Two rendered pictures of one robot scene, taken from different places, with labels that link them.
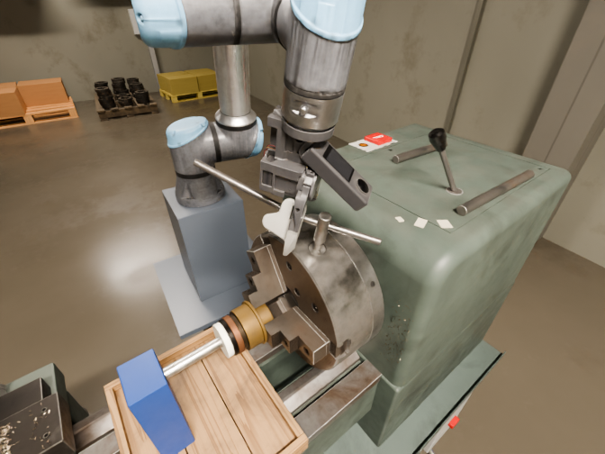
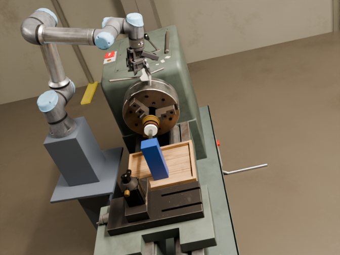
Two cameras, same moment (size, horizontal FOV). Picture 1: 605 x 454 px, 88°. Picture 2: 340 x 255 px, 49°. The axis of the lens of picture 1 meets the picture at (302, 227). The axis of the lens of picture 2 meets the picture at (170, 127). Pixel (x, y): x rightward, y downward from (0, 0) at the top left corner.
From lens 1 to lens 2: 1.58 m
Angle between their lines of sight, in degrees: 35
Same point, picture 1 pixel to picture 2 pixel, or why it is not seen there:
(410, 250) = (168, 68)
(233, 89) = (60, 68)
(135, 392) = (153, 143)
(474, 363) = (204, 115)
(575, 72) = not seen: outside the picture
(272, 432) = (182, 150)
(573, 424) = (250, 119)
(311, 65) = (140, 32)
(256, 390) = (165, 152)
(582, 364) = (234, 99)
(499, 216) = (175, 46)
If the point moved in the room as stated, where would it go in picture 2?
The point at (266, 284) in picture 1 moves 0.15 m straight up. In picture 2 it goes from (144, 109) to (135, 85)
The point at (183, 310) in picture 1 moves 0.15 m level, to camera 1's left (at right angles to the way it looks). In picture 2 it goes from (97, 189) to (80, 208)
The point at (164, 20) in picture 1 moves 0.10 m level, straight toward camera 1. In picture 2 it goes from (112, 41) to (132, 38)
